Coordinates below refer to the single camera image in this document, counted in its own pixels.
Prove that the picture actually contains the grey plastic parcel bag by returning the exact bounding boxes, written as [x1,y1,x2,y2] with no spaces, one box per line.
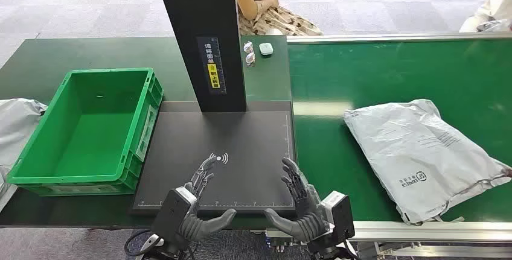
[0,98,49,213]

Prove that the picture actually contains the black weighing scale platform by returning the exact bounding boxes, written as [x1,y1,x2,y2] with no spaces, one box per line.
[129,100,298,217]

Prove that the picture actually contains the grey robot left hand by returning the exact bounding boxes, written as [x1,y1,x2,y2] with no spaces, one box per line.
[179,153,237,243]

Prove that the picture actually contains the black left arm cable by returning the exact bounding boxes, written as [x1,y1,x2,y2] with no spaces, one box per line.
[124,229,155,258]

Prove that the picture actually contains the black yellow column label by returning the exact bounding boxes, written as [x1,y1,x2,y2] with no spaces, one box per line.
[196,36,227,95]

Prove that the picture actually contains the person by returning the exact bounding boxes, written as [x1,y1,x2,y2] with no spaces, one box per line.
[234,0,324,37]
[458,0,512,33]

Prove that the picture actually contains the clear frame eyeglasses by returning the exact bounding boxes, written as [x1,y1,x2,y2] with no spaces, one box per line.
[243,41,257,68]

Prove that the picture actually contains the green conveyor belt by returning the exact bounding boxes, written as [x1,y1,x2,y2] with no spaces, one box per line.
[287,38,512,224]

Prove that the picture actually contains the grey courier package bag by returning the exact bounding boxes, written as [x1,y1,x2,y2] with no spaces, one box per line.
[343,98,512,226]

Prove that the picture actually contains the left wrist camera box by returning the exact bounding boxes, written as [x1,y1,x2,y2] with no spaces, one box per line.
[150,187,198,248]

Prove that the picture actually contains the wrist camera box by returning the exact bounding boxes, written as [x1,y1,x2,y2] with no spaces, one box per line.
[308,191,356,255]
[150,187,198,248]

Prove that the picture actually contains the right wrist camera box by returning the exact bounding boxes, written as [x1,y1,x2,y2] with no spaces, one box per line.
[308,191,356,255]

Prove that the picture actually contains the dark green table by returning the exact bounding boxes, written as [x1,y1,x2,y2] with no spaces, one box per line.
[0,35,305,229]

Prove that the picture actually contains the aluminium conveyor rail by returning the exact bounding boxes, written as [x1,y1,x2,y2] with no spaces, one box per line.
[286,31,512,45]
[264,220,512,260]

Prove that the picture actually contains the green plastic crate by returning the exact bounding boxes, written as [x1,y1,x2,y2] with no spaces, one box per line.
[7,67,164,197]

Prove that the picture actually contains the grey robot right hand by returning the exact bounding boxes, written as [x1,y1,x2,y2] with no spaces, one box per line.
[264,157,330,244]

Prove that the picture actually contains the grey metal connector bracket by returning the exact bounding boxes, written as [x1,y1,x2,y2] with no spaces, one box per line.
[266,232,313,253]

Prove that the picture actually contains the black scale column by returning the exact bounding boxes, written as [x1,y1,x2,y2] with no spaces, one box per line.
[153,0,248,113]

